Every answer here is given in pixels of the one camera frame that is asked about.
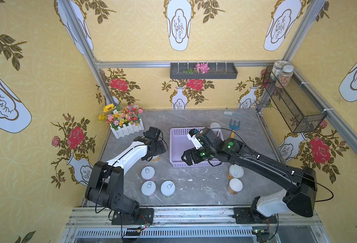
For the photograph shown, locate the blue yellow label can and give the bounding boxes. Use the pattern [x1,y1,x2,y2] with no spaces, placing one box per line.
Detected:
[209,122,222,136]

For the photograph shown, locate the white-lid can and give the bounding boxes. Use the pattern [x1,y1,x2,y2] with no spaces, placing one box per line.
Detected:
[160,181,175,198]
[228,178,243,195]
[227,165,244,180]
[141,181,157,198]
[151,155,161,163]

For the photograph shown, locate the white-lid can behind arm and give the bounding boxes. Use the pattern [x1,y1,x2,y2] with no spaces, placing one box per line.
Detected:
[141,166,156,181]

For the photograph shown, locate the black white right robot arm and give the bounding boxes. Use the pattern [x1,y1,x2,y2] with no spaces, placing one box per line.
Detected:
[181,128,317,220]

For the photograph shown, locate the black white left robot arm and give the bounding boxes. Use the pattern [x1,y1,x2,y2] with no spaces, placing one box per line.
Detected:
[85,127,167,220]

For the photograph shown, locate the purple perforated plastic basket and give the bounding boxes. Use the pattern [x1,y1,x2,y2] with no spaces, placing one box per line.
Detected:
[169,127,225,168]

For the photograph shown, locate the blue yellow garden fork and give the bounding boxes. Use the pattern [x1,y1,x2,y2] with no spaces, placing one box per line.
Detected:
[229,119,240,138]

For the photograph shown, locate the teal brush white bristles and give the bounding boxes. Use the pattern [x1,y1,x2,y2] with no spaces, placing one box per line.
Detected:
[223,110,244,117]

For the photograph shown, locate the flowers in white fence planter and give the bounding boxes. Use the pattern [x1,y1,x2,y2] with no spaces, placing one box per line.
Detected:
[98,104,144,139]

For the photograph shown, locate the pink flower on shelf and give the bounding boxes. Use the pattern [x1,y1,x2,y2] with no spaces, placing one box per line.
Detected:
[195,63,210,74]

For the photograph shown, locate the aluminium back crossbar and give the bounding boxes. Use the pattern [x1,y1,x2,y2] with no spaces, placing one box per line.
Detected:
[95,60,284,69]

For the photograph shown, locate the jar with white lid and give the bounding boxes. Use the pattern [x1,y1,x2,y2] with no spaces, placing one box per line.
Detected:
[276,65,294,88]

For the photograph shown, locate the jar with patterned lid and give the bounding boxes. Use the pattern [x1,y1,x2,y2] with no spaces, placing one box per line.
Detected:
[270,60,289,80]

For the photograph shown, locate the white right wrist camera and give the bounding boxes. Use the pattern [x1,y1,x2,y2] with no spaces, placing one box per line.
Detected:
[186,129,202,149]

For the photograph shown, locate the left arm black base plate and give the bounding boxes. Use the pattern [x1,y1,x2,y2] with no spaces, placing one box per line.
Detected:
[111,208,154,226]

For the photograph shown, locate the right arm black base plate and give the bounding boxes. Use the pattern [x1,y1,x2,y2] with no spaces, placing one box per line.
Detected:
[232,207,278,224]

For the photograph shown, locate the dark grey wall shelf tray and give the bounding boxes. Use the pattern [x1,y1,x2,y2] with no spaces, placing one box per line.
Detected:
[170,62,238,80]

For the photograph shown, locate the black wire mesh basket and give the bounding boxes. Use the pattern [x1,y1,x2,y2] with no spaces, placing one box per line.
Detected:
[263,66,327,133]

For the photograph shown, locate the aluminium front rail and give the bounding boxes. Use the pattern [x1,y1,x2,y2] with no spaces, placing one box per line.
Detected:
[66,205,322,228]

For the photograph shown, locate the aluminium frame post left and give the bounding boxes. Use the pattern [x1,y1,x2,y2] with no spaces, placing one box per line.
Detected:
[54,1,118,105]

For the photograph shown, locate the aluminium frame post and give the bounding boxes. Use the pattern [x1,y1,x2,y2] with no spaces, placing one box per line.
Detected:
[257,0,326,107]
[54,1,118,105]

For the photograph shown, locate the aluminium frame post right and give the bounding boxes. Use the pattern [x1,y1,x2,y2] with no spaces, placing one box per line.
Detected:
[257,0,326,107]

